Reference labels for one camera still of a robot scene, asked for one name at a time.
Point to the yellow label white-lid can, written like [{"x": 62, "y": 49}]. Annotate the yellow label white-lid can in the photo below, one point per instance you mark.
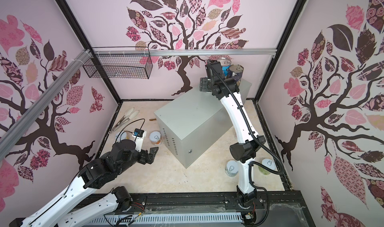
[{"x": 121, "y": 136}]

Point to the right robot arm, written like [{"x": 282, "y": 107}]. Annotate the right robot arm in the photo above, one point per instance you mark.
[{"x": 249, "y": 142}]

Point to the light blue white-lid can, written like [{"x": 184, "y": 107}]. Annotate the light blue white-lid can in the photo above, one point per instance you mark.
[{"x": 231, "y": 168}]

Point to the white slotted cable duct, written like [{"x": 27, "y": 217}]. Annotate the white slotted cable duct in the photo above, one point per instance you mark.
[{"x": 168, "y": 220}]

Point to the black wire basket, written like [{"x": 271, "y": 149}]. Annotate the black wire basket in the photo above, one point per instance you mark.
[{"x": 135, "y": 63}]

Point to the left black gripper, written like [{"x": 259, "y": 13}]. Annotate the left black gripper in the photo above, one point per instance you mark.
[{"x": 144, "y": 159}]

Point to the grey metal cabinet box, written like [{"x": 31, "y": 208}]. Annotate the grey metal cabinet box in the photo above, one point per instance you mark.
[{"x": 191, "y": 124}]

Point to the dark grey tin can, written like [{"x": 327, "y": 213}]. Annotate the dark grey tin can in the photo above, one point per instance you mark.
[{"x": 236, "y": 72}]

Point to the aluminium horizontal rail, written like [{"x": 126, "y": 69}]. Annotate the aluminium horizontal rail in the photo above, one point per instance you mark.
[{"x": 195, "y": 52}]

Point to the aluminium diagonal rail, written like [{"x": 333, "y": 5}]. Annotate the aluminium diagonal rail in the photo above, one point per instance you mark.
[{"x": 13, "y": 135}]

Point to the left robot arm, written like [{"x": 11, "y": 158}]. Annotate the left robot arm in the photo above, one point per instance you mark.
[{"x": 59, "y": 212}]

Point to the orange label white-lid can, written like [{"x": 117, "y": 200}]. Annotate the orange label white-lid can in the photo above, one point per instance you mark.
[{"x": 156, "y": 138}]

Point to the green label white-lid can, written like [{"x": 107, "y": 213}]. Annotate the green label white-lid can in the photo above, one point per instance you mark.
[{"x": 268, "y": 163}]

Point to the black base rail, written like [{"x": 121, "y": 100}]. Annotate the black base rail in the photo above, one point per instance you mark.
[{"x": 270, "y": 209}]

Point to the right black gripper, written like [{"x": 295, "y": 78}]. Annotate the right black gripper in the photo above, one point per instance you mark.
[{"x": 203, "y": 82}]

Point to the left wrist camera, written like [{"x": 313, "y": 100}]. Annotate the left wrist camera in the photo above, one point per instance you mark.
[{"x": 138, "y": 137}]

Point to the blue label tin can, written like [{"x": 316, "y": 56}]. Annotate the blue label tin can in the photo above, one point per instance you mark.
[{"x": 225, "y": 63}]

